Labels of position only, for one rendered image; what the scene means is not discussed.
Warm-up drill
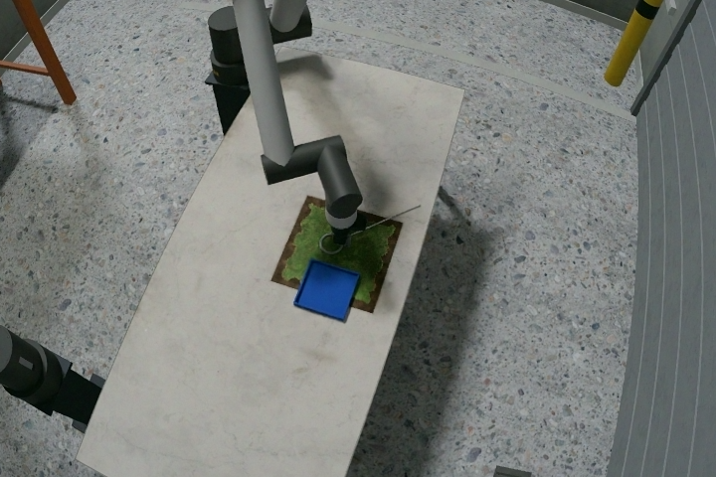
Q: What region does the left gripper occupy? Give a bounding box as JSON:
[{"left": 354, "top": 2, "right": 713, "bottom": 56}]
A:
[{"left": 325, "top": 207, "right": 368, "bottom": 247}]

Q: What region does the green grass mat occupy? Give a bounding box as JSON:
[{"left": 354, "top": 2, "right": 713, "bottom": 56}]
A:
[{"left": 271, "top": 196, "right": 403, "bottom": 313}]

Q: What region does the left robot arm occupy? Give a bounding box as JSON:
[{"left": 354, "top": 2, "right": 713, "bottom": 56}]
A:
[{"left": 208, "top": 0, "right": 363, "bottom": 219}]

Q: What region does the blue tray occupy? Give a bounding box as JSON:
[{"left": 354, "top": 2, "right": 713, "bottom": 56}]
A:
[{"left": 293, "top": 258, "right": 360, "bottom": 321}]

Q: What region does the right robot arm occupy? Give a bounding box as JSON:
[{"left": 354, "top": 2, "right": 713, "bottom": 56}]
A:
[{"left": 0, "top": 325, "right": 62, "bottom": 405}]

